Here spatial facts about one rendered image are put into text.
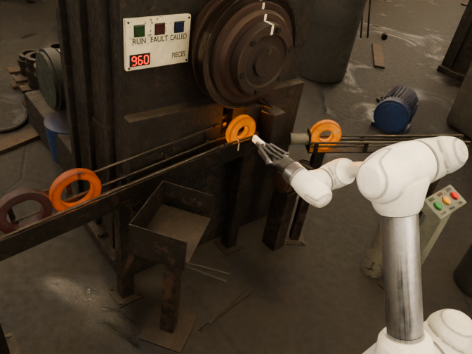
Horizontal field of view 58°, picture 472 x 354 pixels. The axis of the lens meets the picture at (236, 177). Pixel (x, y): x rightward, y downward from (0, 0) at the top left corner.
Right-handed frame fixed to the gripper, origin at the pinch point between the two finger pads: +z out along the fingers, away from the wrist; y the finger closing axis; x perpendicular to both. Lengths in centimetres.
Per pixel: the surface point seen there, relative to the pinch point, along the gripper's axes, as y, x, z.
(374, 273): 56, -66, -56
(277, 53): 0.7, 39.8, 2.8
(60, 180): -82, 0, 11
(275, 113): 17.6, 4.6, 9.9
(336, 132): 42.6, -0.7, -8.9
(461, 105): 272, -52, 19
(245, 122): 0.2, 3.3, 10.7
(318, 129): 35.3, -0.5, -3.7
